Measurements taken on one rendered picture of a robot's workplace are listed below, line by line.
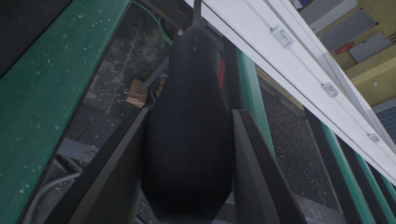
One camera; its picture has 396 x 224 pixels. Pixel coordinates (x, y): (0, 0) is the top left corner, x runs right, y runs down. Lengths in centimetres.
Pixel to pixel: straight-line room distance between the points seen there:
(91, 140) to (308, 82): 43
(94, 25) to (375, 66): 758
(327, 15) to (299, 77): 932
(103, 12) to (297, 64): 35
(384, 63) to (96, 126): 761
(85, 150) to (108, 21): 10
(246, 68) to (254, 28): 7
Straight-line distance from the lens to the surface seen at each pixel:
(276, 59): 42
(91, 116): 18
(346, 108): 61
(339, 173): 57
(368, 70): 765
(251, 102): 29
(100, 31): 18
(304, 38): 95
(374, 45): 834
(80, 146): 18
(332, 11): 978
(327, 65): 99
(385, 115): 723
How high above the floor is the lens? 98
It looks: 37 degrees down
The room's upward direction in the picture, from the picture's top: 55 degrees clockwise
